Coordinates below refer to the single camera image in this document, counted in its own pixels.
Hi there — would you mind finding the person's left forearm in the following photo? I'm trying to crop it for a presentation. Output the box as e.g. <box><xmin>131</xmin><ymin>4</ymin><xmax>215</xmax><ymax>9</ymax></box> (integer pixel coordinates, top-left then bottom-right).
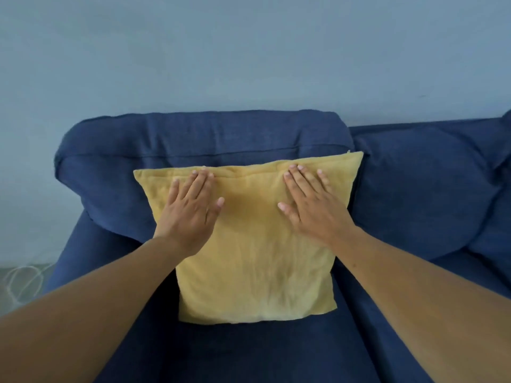
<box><xmin>0</xmin><ymin>234</ymin><xmax>189</xmax><ymax>383</ymax></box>

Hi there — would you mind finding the white coiled cable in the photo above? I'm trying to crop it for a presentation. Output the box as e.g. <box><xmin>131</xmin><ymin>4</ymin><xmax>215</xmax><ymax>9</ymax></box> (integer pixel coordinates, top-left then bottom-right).
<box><xmin>0</xmin><ymin>262</ymin><xmax>54</xmax><ymax>308</ymax></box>

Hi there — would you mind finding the yellow square pillow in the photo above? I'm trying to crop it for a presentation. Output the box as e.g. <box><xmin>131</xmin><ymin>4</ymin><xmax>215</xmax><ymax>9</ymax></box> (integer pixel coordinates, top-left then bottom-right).
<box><xmin>133</xmin><ymin>151</ymin><xmax>365</xmax><ymax>325</ymax></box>

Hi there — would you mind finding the blue sofa back cushion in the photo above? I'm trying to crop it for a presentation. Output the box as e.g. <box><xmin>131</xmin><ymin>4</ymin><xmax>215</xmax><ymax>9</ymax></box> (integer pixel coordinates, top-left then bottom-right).
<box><xmin>54</xmin><ymin>110</ymin><xmax>356</xmax><ymax>244</ymax></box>
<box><xmin>348</xmin><ymin>118</ymin><xmax>511</xmax><ymax>262</ymax></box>

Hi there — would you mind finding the person's right hand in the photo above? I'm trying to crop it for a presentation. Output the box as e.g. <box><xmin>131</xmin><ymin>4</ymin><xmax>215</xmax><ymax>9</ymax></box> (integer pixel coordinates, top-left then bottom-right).
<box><xmin>277</xmin><ymin>164</ymin><xmax>357</xmax><ymax>248</ymax></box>

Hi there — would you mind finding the person's right forearm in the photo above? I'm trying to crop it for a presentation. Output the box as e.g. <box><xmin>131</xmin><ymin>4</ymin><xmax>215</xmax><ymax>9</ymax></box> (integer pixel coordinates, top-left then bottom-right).
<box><xmin>329</xmin><ymin>226</ymin><xmax>511</xmax><ymax>383</ymax></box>

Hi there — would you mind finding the blue fabric sofa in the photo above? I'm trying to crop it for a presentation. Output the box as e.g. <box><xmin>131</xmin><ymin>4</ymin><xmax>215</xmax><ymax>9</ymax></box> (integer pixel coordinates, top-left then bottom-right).
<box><xmin>43</xmin><ymin>109</ymin><xmax>511</xmax><ymax>383</ymax></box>

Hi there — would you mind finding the person's left hand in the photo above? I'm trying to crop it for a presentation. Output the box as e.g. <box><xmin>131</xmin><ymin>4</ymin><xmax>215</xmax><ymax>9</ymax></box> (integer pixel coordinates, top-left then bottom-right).
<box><xmin>154</xmin><ymin>168</ymin><xmax>225</xmax><ymax>257</ymax></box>

